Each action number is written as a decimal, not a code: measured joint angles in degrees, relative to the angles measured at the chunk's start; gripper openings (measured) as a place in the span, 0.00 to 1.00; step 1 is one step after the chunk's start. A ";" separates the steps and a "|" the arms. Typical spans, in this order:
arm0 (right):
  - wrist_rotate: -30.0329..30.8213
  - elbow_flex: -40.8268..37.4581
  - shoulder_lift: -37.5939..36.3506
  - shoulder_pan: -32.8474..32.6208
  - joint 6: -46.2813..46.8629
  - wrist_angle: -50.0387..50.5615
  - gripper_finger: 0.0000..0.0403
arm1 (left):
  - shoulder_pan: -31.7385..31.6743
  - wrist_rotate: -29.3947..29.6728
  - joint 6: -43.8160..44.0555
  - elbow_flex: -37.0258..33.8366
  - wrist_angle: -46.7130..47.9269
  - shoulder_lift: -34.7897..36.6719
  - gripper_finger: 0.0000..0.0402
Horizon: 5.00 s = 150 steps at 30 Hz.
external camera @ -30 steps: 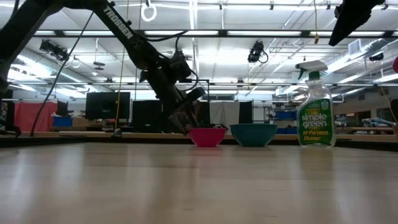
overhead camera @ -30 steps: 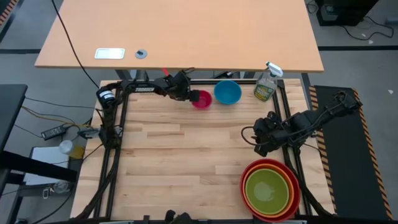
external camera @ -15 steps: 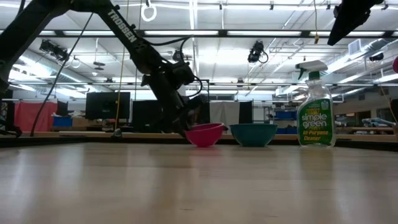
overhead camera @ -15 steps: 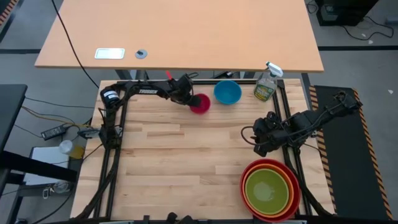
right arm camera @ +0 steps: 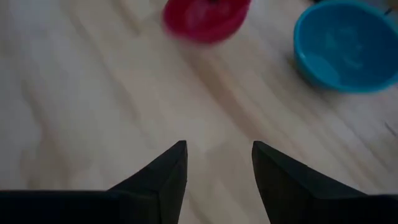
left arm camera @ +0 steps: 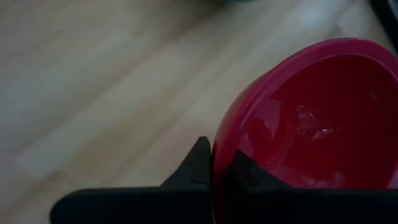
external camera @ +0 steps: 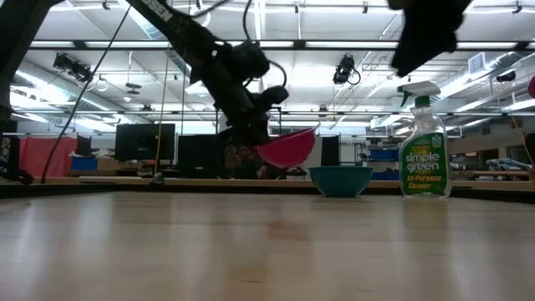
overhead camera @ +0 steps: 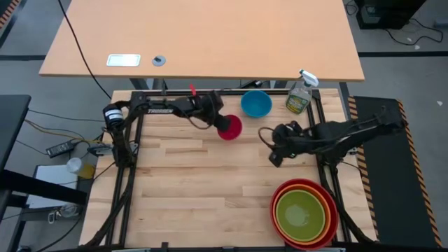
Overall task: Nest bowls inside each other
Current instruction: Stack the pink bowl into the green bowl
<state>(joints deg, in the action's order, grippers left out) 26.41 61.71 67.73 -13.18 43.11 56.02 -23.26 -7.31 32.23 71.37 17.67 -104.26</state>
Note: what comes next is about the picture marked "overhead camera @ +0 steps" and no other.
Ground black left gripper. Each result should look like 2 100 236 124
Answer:
199 90 232 132

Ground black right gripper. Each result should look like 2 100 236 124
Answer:
268 121 306 168

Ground small red bowl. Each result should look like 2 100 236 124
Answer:
216 114 244 141

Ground green bowl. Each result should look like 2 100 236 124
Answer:
275 189 326 242

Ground orange bowl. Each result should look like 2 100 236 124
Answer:
272 183 333 246

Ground large red bowl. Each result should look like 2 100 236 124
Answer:
269 178 340 251

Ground blue bowl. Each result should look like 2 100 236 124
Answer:
240 90 273 118

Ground green cleaner spray bottle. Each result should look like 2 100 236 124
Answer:
285 69 320 116

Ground light wood desk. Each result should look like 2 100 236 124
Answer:
38 0 365 83

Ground white rectangular desk plate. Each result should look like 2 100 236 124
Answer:
106 53 141 68

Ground black hazard-striped floor mat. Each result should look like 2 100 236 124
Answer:
346 95 443 249

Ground clear bottle with yellow liquid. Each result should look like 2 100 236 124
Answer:
66 157 97 180

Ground black power adapter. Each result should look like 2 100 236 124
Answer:
45 140 76 158

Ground white board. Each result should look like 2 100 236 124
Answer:
25 164 78 210

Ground black computer case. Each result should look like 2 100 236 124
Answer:
353 0 427 30

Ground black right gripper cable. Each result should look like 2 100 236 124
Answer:
258 126 279 150

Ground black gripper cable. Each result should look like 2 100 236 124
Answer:
183 111 215 131
258 126 279 150

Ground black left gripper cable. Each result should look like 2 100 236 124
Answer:
183 111 215 131

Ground black aluminium table frame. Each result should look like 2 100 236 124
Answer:
82 88 381 252

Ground long black cable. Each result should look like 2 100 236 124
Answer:
57 0 113 100

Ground yellow cable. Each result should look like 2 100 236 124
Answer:
23 118 104 144

